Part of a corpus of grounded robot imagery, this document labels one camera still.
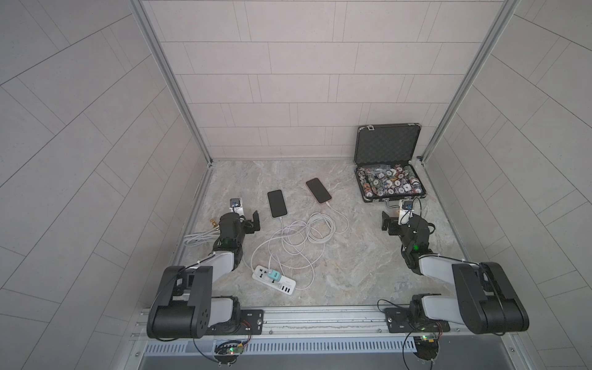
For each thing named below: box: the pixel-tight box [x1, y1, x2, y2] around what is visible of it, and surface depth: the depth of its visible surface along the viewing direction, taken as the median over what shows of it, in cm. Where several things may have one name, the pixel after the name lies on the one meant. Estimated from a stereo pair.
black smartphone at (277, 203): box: [267, 189, 288, 218], surface depth 102 cm
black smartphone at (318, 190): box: [305, 177, 333, 204], surface depth 107 cm
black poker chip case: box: [353, 122, 428, 203], surface depth 107 cm
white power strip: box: [252, 265, 297, 296], surface depth 78 cm
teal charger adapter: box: [266, 269, 282, 283], surface depth 75 cm
